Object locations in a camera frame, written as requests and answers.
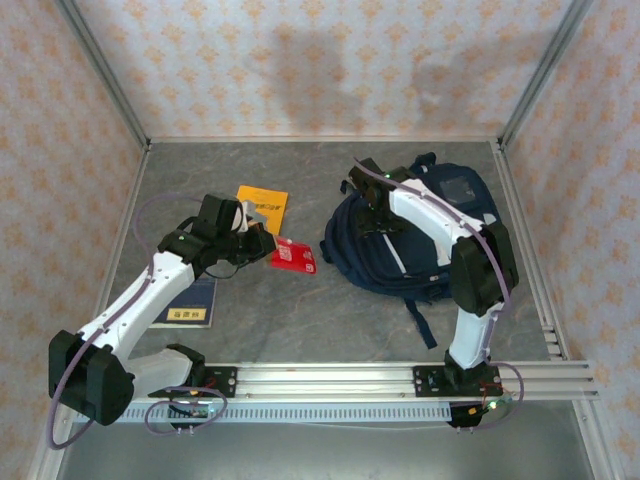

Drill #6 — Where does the red packet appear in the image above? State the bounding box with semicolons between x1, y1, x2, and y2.
269;235;319;276

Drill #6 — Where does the navy blue backpack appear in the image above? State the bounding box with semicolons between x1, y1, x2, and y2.
319;152;501;350

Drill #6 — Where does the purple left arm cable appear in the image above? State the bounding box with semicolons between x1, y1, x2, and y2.
46;193;229;451

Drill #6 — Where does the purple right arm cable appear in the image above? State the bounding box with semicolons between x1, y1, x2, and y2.
352;159;526;432

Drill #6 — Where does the orange book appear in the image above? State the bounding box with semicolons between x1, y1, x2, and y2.
235;184;291;237

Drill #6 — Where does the navy book with yellow label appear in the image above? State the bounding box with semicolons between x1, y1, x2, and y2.
149;277;219;332

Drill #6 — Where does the grey metal sheet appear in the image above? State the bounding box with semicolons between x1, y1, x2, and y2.
54;422;597;480

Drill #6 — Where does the white slotted cable duct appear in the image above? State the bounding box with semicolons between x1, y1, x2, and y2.
119;402;454;426

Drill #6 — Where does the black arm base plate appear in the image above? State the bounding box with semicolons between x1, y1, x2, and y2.
187;366;239;400
413;366;502;400

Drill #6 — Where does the aluminium mounting rail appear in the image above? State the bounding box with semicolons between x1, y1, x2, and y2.
127;362;601;402

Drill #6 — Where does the aluminium frame post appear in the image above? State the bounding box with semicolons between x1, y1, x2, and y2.
496;0;595;152
54;0;152;152

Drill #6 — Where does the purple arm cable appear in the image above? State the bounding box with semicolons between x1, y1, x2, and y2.
352;159;526;432
46;193;229;451

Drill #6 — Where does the small green circuit board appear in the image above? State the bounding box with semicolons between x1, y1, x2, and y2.
467;397;515;417
172;402;224;421

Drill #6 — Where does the aluminium frame rail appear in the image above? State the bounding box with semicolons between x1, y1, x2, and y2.
82;144;151;351
147;134;501;146
492;139;571;362

